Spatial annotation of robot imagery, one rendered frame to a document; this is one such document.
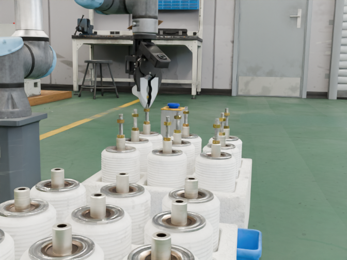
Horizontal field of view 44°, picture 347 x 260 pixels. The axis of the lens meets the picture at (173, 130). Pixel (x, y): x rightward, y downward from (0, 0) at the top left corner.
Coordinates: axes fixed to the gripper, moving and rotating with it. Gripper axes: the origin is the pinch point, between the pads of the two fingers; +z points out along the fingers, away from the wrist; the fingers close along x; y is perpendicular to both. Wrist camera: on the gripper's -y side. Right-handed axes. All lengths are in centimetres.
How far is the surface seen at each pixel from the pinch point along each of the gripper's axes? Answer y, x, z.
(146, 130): -0.3, 0.5, 8.1
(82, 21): 394, -174, -57
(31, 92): 326, -83, 23
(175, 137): -16.6, 2.5, 7.5
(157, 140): -4.1, -0.6, 10.6
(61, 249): -60, 54, 9
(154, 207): -27.8, 17.1, 20.6
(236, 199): -42.0, 5.4, 16.9
